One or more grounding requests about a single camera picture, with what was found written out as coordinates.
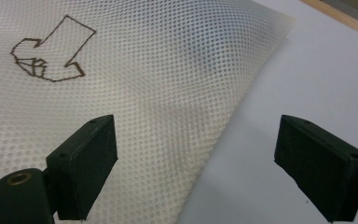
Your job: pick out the wooden table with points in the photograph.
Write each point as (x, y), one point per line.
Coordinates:
(338, 17)

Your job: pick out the white table cover sheet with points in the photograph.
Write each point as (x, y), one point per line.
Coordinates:
(307, 93)

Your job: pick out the white mesh laundry bag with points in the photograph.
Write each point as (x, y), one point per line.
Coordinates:
(167, 77)

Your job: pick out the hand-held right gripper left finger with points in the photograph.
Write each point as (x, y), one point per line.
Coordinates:
(84, 168)

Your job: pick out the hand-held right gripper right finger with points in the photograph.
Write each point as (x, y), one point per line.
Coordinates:
(320, 168)

